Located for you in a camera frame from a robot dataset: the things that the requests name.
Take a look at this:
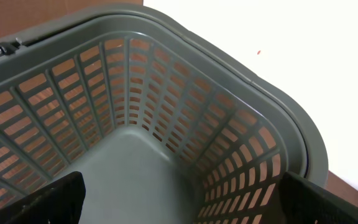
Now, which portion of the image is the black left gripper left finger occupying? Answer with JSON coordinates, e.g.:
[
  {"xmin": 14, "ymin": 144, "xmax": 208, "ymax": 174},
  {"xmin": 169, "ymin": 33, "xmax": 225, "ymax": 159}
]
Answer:
[{"xmin": 0, "ymin": 171, "xmax": 86, "ymax": 224}]

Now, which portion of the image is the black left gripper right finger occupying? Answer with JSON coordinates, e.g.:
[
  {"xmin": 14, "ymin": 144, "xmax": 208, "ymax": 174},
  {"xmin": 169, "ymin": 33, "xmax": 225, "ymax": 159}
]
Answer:
[{"xmin": 278, "ymin": 172, "xmax": 358, "ymax": 224}]

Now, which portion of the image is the dark grey plastic basket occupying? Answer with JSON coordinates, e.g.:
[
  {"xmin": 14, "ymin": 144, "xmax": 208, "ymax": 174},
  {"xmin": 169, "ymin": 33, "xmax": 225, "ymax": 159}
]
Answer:
[{"xmin": 0, "ymin": 4, "xmax": 328, "ymax": 223}]

